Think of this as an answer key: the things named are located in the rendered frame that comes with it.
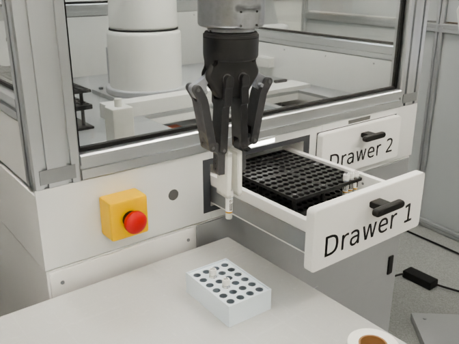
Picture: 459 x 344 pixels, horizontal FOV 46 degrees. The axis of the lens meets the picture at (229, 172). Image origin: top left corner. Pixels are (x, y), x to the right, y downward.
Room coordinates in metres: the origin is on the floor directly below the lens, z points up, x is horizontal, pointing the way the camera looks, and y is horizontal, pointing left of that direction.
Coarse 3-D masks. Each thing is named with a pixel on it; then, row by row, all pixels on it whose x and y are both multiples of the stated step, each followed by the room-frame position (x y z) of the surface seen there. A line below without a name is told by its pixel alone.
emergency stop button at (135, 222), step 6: (126, 216) 0.82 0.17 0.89; (132, 216) 0.82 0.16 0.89; (138, 216) 0.83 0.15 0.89; (144, 216) 0.83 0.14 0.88; (126, 222) 0.82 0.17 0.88; (132, 222) 0.82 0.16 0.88; (138, 222) 0.82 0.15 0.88; (144, 222) 0.83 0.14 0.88; (126, 228) 0.82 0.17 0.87; (132, 228) 0.82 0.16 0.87; (138, 228) 0.82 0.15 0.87
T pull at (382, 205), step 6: (378, 198) 0.85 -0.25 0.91; (372, 204) 0.83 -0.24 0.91; (378, 204) 0.83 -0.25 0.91; (384, 204) 0.83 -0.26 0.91; (390, 204) 0.82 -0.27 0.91; (396, 204) 0.83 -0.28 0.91; (402, 204) 0.84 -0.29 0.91; (372, 210) 0.81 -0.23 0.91; (378, 210) 0.80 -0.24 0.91; (384, 210) 0.81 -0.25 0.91; (390, 210) 0.82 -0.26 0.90; (378, 216) 0.80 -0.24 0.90
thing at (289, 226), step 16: (320, 160) 1.10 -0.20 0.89; (368, 176) 1.00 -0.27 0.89; (224, 208) 0.97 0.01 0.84; (240, 208) 0.93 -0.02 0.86; (256, 208) 0.89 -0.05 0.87; (272, 208) 0.86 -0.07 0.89; (288, 208) 0.85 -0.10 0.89; (256, 224) 0.89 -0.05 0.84; (272, 224) 0.86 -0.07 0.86; (288, 224) 0.83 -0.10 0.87; (304, 224) 0.80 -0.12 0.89; (288, 240) 0.82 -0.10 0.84; (304, 240) 0.80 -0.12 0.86
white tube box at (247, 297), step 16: (192, 272) 0.80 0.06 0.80; (208, 272) 0.81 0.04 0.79; (224, 272) 0.81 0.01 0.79; (240, 272) 0.80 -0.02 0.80; (192, 288) 0.78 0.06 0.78; (208, 288) 0.75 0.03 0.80; (240, 288) 0.76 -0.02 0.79; (256, 288) 0.76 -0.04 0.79; (208, 304) 0.74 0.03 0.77; (224, 304) 0.71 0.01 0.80; (240, 304) 0.71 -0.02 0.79; (256, 304) 0.73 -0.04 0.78; (224, 320) 0.71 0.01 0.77; (240, 320) 0.71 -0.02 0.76
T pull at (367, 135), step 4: (364, 132) 1.25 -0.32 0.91; (368, 132) 1.25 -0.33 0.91; (372, 132) 1.25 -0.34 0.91; (376, 132) 1.25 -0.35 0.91; (380, 132) 1.25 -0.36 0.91; (384, 132) 1.25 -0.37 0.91; (364, 136) 1.22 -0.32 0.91; (368, 136) 1.22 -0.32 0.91; (372, 136) 1.22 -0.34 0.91; (376, 136) 1.23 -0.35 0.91; (380, 136) 1.24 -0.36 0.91; (384, 136) 1.25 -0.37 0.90; (364, 140) 1.21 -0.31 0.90; (368, 140) 1.21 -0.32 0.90; (372, 140) 1.22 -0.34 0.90
